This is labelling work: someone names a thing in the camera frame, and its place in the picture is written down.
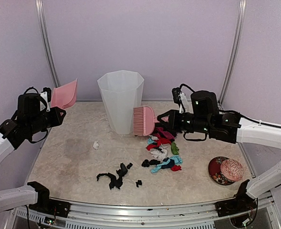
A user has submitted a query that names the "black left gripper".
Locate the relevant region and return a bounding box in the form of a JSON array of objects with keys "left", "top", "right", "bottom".
[{"left": 27, "top": 106, "right": 65, "bottom": 135}]

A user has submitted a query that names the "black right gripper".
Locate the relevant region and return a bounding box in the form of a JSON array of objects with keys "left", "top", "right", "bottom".
[{"left": 157, "top": 110, "right": 212, "bottom": 135}]

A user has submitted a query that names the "pink plastic dustpan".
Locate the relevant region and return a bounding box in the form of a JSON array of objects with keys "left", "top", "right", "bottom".
[{"left": 51, "top": 79, "right": 78, "bottom": 110}]

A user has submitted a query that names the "pink plastic hand brush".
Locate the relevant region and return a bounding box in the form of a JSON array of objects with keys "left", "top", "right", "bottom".
[{"left": 133, "top": 106, "right": 165, "bottom": 136}]

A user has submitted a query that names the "translucent white waste bin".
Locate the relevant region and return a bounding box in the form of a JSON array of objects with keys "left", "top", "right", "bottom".
[{"left": 97, "top": 70, "right": 144, "bottom": 135}]

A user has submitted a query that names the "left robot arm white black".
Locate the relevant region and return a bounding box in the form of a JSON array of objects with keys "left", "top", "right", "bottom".
[{"left": 0, "top": 88, "right": 66, "bottom": 213}]

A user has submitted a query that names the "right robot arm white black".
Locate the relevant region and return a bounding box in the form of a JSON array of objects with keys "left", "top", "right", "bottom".
[{"left": 157, "top": 90, "right": 281, "bottom": 212}]

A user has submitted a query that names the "red paper scrap centre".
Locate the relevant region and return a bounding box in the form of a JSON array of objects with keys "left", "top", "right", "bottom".
[{"left": 146, "top": 138, "right": 172, "bottom": 151}]

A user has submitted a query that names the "green paper scrap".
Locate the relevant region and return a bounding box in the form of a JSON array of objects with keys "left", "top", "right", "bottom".
[{"left": 171, "top": 142, "right": 179, "bottom": 155}]

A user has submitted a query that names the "white paper scrap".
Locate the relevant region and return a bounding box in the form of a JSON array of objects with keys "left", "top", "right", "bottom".
[{"left": 150, "top": 147, "right": 168, "bottom": 161}]

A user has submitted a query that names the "small red paper scrap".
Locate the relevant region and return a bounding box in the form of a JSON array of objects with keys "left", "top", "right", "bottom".
[{"left": 171, "top": 165, "right": 182, "bottom": 172}]

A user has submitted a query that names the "dark red patterned round dish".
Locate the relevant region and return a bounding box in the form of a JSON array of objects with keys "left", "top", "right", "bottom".
[{"left": 208, "top": 156, "right": 235, "bottom": 186}]

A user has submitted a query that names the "small black paper scrap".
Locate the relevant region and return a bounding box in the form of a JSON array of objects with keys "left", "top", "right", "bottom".
[{"left": 136, "top": 180, "right": 142, "bottom": 187}]

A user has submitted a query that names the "pink patterned small bowl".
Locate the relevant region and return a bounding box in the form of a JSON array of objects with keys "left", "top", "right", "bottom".
[{"left": 220, "top": 159, "right": 244, "bottom": 182}]

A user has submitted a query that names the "black paper scrap strip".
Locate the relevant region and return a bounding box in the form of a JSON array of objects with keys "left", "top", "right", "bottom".
[{"left": 96, "top": 173, "right": 125, "bottom": 190}]

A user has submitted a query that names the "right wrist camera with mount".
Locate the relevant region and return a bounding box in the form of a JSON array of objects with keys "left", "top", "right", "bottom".
[{"left": 172, "top": 87, "right": 186, "bottom": 114}]

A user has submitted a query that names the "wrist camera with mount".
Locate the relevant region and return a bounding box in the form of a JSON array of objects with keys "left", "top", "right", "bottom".
[
  {"left": 172, "top": 87, "right": 186, "bottom": 114},
  {"left": 40, "top": 87, "right": 52, "bottom": 112}
]

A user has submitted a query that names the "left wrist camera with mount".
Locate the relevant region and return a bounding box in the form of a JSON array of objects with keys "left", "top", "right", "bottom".
[{"left": 40, "top": 87, "right": 52, "bottom": 112}]

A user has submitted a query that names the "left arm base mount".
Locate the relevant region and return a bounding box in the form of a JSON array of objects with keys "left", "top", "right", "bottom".
[{"left": 27, "top": 181, "right": 71, "bottom": 218}]

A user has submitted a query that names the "front aluminium rail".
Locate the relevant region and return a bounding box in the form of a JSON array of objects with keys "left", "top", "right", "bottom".
[{"left": 10, "top": 198, "right": 278, "bottom": 229}]

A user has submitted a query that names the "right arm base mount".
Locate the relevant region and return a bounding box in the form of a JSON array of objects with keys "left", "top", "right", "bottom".
[{"left": 215, "top": 179, "right": 258, "bottom": 217}]

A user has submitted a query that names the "right aluminium frame post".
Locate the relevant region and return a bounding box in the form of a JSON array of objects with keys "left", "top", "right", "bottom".
[{"left": 219, "top": 0, "right": 247, "bottom": 106}]

